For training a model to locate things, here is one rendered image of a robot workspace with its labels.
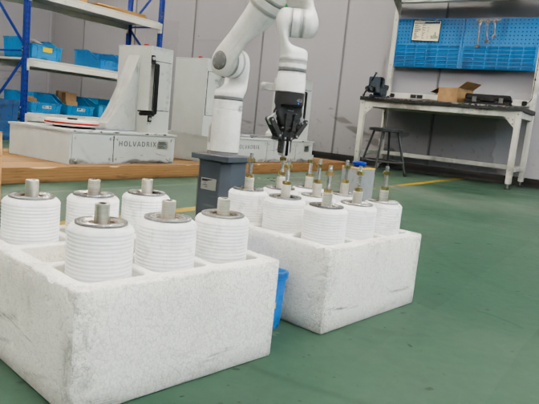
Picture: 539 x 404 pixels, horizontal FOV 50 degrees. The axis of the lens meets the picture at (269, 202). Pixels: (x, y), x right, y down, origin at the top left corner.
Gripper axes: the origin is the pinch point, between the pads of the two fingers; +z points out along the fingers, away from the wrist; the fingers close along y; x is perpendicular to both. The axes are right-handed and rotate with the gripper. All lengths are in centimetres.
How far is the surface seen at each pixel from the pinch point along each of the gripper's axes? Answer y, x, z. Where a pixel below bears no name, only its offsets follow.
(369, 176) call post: 30.5, -2.6, 6.6
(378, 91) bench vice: 356, 289, -45
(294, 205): -10.5, -18.4, 11.5
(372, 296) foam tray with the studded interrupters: 4.7, -31.1, 30.5
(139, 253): -55, -33, 16
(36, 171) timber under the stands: -9, 177, 30
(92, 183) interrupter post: -54, -10, 8
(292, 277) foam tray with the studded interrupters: -15.4, -25.6, 25.6
